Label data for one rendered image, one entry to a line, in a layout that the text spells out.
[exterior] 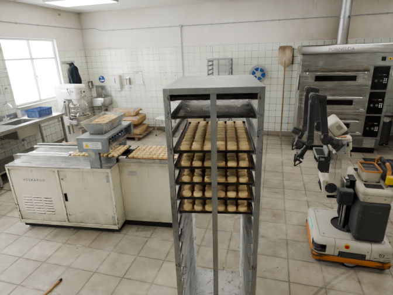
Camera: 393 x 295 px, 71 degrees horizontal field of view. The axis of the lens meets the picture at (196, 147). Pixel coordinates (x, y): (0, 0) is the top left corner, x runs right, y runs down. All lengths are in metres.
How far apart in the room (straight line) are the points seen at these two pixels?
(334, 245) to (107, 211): 2.35
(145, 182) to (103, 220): 0.66
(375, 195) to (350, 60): 3.42
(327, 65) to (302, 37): 1.21
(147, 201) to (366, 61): 4.46
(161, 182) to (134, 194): 0.37
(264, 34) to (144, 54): 2.92
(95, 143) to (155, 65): 4.54
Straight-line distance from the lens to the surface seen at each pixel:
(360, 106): 5.93
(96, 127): 3.06
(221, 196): 1.53
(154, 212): 3.34
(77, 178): 3.30
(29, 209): 3.91
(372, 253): 3.09
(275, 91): 6.72
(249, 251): 1.75
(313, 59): 5.69
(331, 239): 2.99
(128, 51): 7.56
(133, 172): 3.18
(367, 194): 2.80
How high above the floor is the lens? 1.98
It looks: 19 degrees down
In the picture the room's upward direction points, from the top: 2 degrees counter-clockwise
